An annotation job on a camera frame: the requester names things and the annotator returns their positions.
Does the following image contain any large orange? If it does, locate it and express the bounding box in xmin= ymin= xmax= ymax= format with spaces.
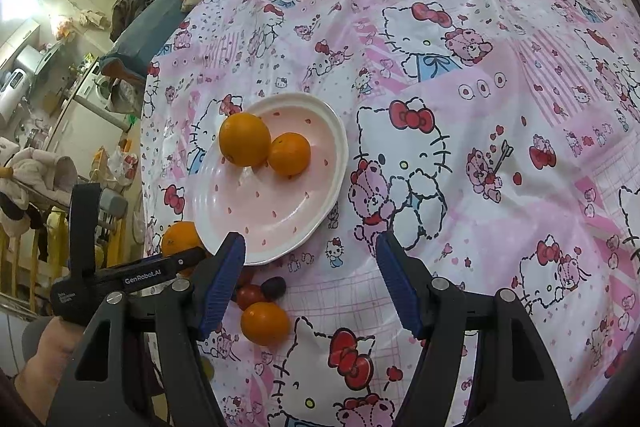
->
xmin=218 ymin=112 xmax=271 ymax=167
xmin=160 ymin=221 xmax=205 ymax=257

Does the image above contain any small mandarin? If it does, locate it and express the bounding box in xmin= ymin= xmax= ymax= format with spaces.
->
xmin=268 ymin=132 xmax=311 ymax=178
xmin=241 ymin=301 xmax=291 ymax=347

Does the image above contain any person's left hand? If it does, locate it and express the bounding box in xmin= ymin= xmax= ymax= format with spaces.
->
xmin=14 ymin=317 xmax=84 ymax=424

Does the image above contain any yellow wooden chair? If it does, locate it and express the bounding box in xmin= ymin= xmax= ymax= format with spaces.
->
xmin=1 ymin=207 xmax=130 ymax=314

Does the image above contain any white washing machine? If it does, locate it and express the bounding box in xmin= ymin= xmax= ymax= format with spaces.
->
xmin=46 ymin=60 xmax=131 ymax=152

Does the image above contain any pink white strawberry plate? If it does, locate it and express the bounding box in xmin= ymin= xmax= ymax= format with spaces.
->
xmin=186 ymin=93 xmax=348 ymax=265

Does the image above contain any teal blue pillow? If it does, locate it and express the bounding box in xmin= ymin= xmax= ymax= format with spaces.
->
xmin=98 ymin=0 xmax=186 ymax=86

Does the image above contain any pink Hello Kitty bedsheet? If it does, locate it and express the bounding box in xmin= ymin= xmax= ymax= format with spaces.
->
xmin=141 ymin=0 xmax=639 ymax=426

